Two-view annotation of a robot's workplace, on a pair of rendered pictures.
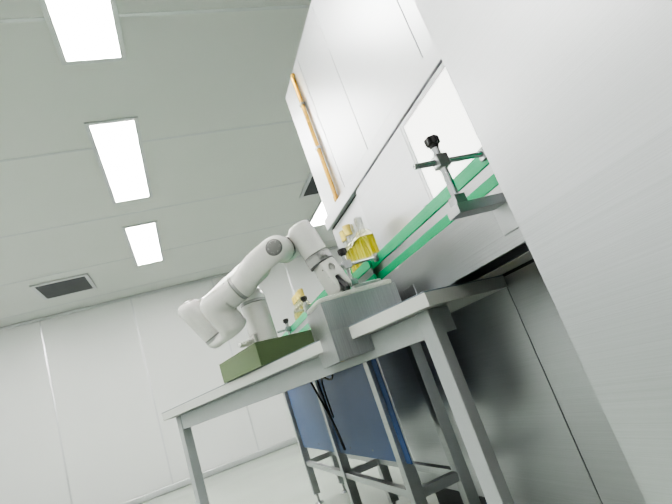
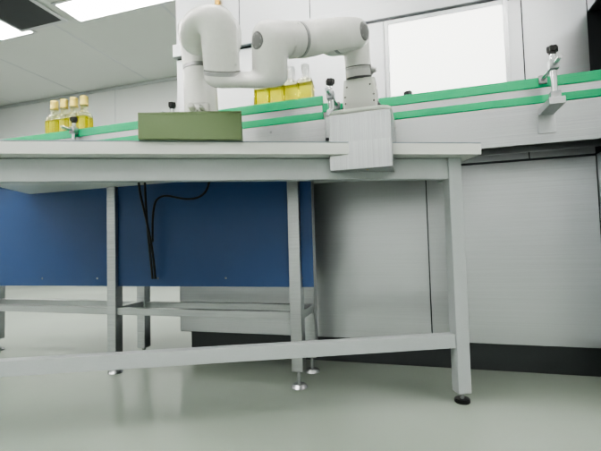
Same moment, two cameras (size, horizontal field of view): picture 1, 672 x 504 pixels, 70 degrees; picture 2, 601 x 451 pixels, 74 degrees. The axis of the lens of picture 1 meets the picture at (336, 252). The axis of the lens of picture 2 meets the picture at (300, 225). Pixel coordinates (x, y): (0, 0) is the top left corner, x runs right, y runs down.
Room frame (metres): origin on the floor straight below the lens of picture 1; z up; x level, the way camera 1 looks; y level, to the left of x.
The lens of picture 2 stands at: (0.77, 1.06, 0.47)
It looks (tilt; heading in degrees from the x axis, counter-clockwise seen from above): 3 degrees up; 308
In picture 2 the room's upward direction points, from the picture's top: 2 degrees counter-clockwise
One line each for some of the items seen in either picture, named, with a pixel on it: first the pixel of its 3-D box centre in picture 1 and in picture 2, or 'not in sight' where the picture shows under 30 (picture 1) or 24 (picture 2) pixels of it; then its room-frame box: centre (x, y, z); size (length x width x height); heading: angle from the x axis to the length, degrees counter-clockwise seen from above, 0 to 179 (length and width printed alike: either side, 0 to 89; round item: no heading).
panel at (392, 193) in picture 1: (419, 174); (380, 66); (1.44, -0.34, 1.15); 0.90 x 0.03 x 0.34; 21
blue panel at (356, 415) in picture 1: (342, 399); (130, 231); (2.32, 0.20, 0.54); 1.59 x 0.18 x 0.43; 21
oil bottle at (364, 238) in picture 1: (371, 257); (306, 105); (1.64, -0.11, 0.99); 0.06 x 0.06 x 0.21; 21
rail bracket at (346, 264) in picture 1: (354, 265); (332, 100); (1.48, -0.04, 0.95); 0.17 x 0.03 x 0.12; 111
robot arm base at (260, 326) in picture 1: (256, 325); (199, 96); (1.67, 0.35, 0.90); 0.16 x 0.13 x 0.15; 131
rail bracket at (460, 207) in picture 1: (462, 185); (551, 89); (0.88, -0.27, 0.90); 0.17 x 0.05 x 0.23; 111
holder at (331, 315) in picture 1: (362, 310); (365, 138); (1.35, -0.02, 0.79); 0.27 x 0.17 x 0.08; 111
